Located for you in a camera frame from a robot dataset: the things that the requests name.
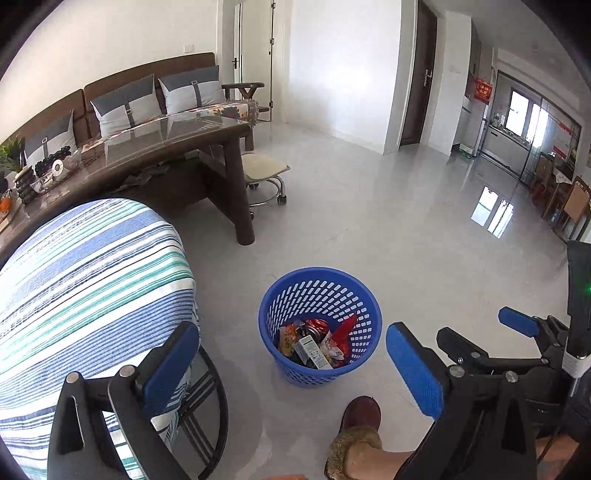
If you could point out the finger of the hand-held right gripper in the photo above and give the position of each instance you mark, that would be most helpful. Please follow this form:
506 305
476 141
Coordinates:
466 348
517 319

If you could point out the grey cloth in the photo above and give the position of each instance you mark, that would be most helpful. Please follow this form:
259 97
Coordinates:
143 177

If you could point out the green potted plant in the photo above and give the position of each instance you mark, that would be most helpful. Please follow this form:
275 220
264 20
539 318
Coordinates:
11 154

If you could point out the dark wooden door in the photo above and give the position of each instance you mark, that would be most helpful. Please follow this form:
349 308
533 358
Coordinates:
418 74

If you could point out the grey two-tone pillow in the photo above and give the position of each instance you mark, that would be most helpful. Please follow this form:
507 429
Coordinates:
124 106
46 138
191 90

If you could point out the glass sliding door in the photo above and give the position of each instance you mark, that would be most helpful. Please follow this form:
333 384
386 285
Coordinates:
531 129

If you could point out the striped tablecloth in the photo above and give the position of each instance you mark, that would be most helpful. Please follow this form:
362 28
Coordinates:
83 286

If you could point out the wooden dining chairs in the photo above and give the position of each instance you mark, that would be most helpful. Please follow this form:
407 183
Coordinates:
575 203

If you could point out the glass fruit bowl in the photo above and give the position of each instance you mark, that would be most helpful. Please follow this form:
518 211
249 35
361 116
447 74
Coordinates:
4 203

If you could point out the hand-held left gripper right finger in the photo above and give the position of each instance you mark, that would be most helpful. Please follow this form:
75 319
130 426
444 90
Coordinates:
413 369

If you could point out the black bubble vase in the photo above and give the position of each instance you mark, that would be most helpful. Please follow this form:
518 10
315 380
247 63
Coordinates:
25 184

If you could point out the white door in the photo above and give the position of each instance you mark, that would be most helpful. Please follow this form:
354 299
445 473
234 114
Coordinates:
254 55

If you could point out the person's leg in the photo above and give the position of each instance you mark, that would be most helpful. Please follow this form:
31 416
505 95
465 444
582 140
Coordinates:
378 464

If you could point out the shiny red wrapper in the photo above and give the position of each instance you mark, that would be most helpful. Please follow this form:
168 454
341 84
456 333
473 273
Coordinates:
317 326

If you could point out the brown fuzzy slipper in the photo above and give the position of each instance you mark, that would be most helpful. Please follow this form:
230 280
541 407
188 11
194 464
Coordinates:
360 415

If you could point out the rolling stool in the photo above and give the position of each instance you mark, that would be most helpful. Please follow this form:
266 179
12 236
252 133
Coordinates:
263 170

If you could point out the brown sofa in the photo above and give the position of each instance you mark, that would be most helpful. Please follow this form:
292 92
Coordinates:
115 76

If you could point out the red snack bag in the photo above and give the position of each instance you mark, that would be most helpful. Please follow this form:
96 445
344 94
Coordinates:
344 332

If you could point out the green box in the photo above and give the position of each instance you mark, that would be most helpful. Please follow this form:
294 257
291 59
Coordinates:
466 150

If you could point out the blue plastic basket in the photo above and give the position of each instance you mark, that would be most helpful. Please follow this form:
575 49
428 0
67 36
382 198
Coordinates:
277 295

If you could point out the dark wooden coffee table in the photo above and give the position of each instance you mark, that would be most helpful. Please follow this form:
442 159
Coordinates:
152 143

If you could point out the orange snack wrapper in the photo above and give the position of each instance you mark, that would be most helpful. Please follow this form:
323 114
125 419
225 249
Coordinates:
288 339

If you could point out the black round table frame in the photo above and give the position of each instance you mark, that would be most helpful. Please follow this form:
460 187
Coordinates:
217 401

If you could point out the red wall decoration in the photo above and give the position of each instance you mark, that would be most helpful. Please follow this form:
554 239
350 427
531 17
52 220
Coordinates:
483 89

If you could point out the small white carton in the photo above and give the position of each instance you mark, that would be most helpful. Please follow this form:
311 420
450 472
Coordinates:
314 353

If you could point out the tea set tray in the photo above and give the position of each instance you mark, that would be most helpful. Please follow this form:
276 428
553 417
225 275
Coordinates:
55 168

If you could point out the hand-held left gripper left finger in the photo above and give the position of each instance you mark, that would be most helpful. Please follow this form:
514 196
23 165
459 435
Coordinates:
171 369

